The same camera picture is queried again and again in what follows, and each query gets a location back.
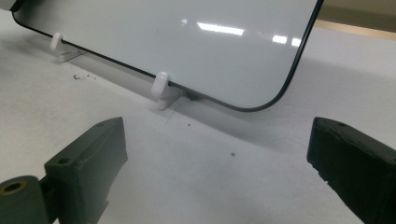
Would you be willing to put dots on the white whiteboard with black frame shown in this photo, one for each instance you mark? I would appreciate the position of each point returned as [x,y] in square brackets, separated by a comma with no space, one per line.
[186,46]

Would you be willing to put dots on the white whiteboard stand foot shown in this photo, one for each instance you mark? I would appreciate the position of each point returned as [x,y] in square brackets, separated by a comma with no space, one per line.
[57,42]
[161,85]

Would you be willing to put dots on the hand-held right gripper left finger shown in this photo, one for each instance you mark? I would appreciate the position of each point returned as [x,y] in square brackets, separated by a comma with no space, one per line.
[84,165]

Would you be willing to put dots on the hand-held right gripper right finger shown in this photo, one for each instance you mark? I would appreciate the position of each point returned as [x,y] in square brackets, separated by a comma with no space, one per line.
[355,168]

